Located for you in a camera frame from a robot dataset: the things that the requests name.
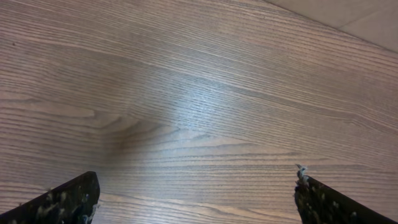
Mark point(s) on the cardboard box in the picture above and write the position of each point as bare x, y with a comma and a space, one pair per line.
371, 20

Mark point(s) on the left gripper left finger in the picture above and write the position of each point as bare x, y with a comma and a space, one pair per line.
74, 202

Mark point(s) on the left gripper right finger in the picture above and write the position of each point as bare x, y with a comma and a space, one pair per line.
318, 203

